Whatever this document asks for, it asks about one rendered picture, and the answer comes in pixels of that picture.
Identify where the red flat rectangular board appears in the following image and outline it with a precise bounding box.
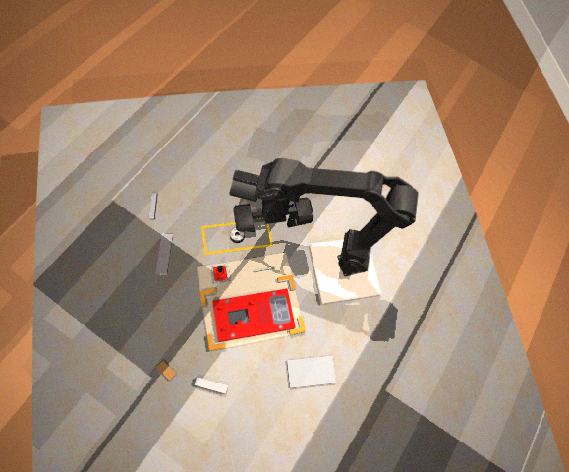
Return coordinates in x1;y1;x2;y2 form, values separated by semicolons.
212;288;296;342

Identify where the grey rectangular bar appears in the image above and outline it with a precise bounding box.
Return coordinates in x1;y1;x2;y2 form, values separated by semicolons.
149;193;157;220

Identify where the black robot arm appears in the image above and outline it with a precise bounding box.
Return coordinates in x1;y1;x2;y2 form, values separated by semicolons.
229;158;419;277

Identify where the black tyre with grey wheel rim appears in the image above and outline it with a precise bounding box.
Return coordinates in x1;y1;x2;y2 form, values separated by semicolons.
230;228;245;243

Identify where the white flat bar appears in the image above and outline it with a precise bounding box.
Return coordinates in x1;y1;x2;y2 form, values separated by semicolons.
194;377;228;394

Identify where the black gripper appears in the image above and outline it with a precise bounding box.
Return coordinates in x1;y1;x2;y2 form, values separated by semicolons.
233;198;313;232

